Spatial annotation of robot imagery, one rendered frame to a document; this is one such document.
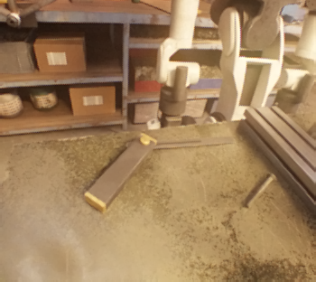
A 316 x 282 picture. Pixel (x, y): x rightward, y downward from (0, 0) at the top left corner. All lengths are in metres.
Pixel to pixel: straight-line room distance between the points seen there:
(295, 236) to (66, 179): 0.24
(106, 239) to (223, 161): 0.16
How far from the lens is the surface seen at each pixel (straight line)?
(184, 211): 0.22
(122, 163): 0.23
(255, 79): 0.72
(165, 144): 0.26
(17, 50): 1.36
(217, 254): 0.21
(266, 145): 0.31
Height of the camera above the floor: 1.07
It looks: 40 degrees down
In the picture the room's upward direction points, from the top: 9 degrees clockwise
